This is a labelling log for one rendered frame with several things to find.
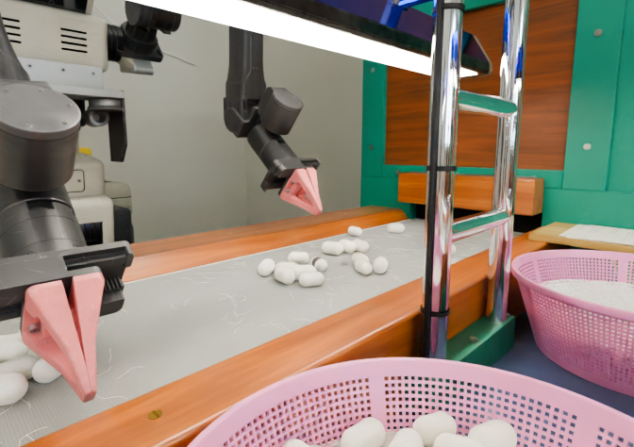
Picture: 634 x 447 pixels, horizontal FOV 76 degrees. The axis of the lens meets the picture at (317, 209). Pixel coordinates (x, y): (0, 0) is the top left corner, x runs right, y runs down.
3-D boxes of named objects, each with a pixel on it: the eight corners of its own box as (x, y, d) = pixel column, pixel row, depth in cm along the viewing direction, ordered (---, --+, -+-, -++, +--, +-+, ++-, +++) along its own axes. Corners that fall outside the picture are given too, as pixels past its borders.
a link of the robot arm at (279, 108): (257, 119, 84) (222, 119, 78) (279, 70, 77) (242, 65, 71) (289, 157, 79) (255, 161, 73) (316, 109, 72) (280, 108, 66)
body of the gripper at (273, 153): (323, 164, 73) (301, 138, 76) (279, 167, 66) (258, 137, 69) (307, 190, 77) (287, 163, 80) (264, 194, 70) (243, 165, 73)
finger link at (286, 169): (339, 197, 68) (308, 159, 72) (308, 202, 63) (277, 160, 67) (320, 223, 72) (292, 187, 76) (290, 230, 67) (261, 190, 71)
